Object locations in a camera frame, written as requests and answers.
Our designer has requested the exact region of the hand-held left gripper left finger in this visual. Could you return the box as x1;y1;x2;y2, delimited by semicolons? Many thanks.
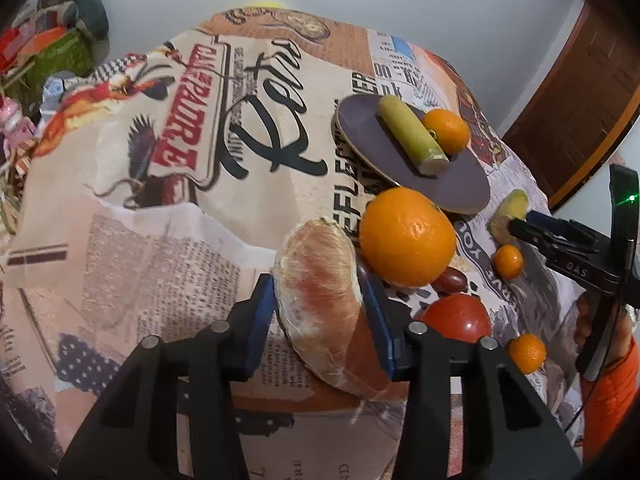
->
57;274;276;480

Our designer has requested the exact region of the small tangerine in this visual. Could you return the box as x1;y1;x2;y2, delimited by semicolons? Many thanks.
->
506;333;547;376
491;244;525;281

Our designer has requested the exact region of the plastic-wrapped pomelo wedge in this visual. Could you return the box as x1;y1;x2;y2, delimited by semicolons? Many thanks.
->
274;217;408;402

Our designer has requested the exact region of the medium orange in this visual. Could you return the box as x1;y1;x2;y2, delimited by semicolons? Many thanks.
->
421;108;471;156

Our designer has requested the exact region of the red bag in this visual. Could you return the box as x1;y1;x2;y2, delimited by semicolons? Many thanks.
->
0;25;31;71

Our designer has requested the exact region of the green shopping bag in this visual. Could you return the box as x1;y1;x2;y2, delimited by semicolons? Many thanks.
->
0;27;96;106

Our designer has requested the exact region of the printed newspaper-style tablecloth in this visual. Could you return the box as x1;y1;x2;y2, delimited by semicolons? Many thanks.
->
0;7;586;480

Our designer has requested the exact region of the green sugarcane piece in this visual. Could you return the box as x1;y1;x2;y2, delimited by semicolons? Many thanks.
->
377;95;451;176

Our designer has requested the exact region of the dark red date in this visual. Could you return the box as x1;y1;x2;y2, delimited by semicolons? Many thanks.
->
432;266;471;293

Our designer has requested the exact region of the black white checkered cloth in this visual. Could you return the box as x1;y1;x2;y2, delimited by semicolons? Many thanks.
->
85;54;147;84

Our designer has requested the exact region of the person's right forearm orange sleeve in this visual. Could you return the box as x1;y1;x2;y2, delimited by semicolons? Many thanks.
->
580;332;640;463

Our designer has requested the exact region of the orange box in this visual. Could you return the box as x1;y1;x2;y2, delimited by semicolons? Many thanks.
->
27;25;68;53

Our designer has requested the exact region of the grey plush toy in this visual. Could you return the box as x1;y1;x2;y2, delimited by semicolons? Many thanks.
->
37;0;110;41

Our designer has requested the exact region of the pink toy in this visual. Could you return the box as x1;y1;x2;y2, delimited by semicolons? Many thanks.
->
0;100;38;153

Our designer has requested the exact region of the white blue cloth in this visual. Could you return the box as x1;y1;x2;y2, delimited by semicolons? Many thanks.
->
40;74;78;111

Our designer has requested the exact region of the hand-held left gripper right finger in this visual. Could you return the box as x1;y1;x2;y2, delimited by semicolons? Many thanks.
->
357;265;583;480

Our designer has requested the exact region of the brown wooden door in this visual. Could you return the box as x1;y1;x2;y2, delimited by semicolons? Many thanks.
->
502;0;640;211

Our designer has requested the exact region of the red tomato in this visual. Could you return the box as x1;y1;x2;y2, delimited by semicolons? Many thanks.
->
420;293;492;345

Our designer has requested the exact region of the large orange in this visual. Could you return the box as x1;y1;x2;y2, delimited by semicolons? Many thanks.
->
359;186;457;288

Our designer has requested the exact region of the dark purple round plate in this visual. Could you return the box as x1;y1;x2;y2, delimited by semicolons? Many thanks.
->
334;94;492;215

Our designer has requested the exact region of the person's right hand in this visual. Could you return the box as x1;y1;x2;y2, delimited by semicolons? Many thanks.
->
574;294;595;348

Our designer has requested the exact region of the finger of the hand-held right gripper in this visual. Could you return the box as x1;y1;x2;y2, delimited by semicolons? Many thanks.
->
509;220;576;261
526;211;608;247

